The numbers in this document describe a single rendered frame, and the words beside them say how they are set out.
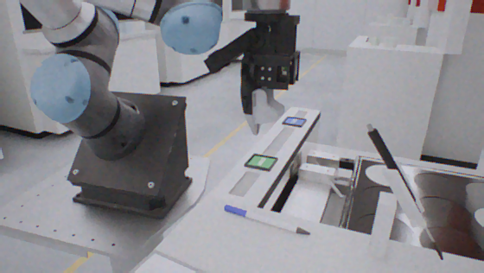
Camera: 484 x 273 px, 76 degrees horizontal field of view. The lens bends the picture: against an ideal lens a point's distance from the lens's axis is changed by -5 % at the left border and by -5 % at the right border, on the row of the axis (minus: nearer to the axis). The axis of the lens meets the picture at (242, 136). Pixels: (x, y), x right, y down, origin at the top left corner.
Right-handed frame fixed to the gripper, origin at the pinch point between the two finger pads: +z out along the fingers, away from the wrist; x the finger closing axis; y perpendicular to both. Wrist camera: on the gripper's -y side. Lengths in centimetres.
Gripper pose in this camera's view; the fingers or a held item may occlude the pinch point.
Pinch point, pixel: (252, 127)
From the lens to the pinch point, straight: 59.8
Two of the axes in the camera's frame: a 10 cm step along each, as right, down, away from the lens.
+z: 0.0, 9.2, 3.9
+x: 3.9, -3.6, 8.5
